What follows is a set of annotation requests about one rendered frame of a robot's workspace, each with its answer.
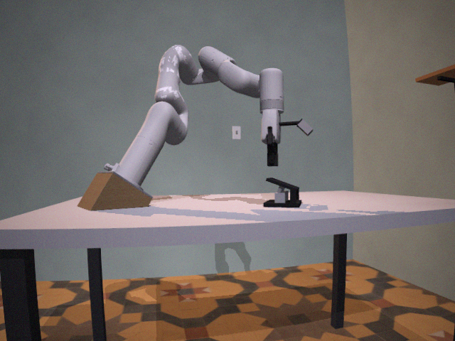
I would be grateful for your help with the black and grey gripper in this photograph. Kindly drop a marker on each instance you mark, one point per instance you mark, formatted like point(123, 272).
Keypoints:
point(271, 130)

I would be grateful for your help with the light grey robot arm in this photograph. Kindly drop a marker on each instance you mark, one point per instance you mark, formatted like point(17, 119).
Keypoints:
point(167, 120)

